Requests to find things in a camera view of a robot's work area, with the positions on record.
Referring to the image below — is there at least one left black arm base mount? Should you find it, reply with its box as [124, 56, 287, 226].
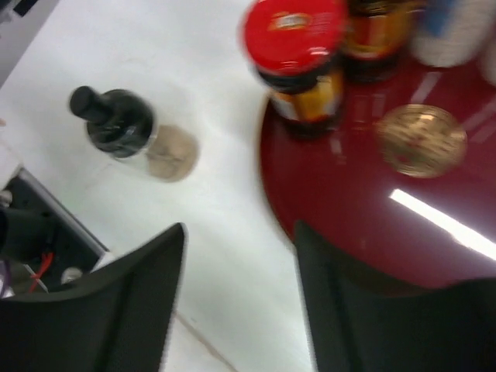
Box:
[1, 168, 108, 298]

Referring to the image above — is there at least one silver lid bead jar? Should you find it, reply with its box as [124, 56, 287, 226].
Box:
[480, 41, 496, 86]
[411, 0, 495, 68]

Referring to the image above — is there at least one round red lacquer tray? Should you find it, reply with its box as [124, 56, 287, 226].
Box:
[259, 57, 495, 288]

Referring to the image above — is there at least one black cap pepper grinder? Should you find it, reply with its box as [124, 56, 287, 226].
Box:
[68, 86, 199, 182]

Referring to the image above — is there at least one red lid sauce jar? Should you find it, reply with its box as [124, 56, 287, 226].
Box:
[239, 0, 348, 136]
[343, 1, 415, 83]

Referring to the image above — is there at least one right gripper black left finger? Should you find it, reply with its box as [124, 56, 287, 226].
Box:
[1, 223, 185, 371]

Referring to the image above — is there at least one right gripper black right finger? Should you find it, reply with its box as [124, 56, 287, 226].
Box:
[294, 221, 495, 371]

